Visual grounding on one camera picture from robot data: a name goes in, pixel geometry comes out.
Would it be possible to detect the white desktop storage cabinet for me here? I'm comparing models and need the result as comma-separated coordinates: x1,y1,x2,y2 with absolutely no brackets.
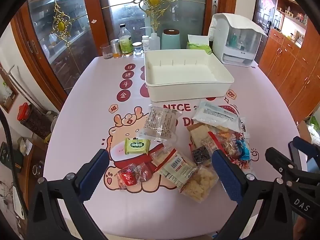
208,13,267,68

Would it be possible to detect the metal can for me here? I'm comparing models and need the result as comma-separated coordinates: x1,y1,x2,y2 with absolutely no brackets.
110,39,122,59

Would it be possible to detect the red candy packet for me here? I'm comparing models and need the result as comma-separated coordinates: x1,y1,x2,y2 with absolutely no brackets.
117,162,153,191

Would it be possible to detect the white plastic bin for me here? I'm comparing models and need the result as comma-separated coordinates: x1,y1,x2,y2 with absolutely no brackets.
144,49,235,102

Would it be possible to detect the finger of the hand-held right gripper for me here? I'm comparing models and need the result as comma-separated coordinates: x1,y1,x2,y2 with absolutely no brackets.
265,147,304,180
292,136,320,160

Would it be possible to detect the cardboard box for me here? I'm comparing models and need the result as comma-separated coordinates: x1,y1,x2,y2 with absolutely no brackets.
297,120,313,143

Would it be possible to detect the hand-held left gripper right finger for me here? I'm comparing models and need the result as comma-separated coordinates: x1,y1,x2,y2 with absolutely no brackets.
211,150,294,240

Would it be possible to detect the blue snack packet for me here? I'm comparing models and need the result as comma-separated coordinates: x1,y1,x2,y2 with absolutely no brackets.
235,139,251,161

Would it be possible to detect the green pastry packet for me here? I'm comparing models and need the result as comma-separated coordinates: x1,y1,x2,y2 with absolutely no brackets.
124,138,151,155

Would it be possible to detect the mint green canister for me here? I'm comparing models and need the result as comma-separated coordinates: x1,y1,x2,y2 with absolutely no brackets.
161,29,181,50

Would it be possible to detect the clear brown cake packet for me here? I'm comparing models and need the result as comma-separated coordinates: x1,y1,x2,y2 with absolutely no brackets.
137,104,182,143

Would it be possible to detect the wooden wall cabinet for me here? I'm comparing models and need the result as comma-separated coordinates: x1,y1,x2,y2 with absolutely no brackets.
257,27,320,128

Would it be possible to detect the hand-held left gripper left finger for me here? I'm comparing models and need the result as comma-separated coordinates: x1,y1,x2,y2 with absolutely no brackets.
26,149,110,240

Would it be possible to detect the wooden wall niche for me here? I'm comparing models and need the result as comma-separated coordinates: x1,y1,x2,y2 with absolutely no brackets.
0,67,19,113

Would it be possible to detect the small gold door ornament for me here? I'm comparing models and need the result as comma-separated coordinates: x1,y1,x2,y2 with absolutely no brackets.
51,4,75,48

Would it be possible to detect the pink printed tablecloth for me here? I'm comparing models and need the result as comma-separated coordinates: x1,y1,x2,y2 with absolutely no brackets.
43,54,309,240

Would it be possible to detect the glass sliding door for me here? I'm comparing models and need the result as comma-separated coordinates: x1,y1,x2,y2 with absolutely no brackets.
97,0,238,55
11,0,100,103

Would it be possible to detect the red lid container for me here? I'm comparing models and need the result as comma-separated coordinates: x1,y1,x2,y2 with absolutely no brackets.
17,102,53,140

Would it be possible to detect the red snack packet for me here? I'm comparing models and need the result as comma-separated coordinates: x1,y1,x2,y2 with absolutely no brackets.
226,155,251,171

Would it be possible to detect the glass tumbler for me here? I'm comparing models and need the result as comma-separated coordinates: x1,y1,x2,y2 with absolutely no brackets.
100,43,113,60

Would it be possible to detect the green tissue box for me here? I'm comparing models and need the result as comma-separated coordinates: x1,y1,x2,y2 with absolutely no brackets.
186,35,213,55

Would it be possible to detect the white squeeze bottle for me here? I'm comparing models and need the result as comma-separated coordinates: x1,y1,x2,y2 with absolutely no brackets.
140,26,160,51

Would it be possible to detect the white and blue packet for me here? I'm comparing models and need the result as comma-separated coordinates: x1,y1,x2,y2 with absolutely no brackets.
192,101,242,130

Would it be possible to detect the red door decoration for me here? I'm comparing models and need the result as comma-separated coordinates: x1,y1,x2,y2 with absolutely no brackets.
261,0,274,12

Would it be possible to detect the dark snack packet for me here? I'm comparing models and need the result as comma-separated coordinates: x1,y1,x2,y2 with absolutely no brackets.
191,146,213,165

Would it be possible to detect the clear toast packet red stripe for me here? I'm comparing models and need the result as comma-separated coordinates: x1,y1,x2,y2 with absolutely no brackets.
187,123,227,167

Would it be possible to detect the brown entry door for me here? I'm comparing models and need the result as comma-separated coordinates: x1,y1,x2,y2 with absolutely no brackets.
252,0,278,37

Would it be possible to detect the clear rice cracker packet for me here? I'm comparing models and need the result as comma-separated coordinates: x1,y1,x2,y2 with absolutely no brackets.
150,148,219,203

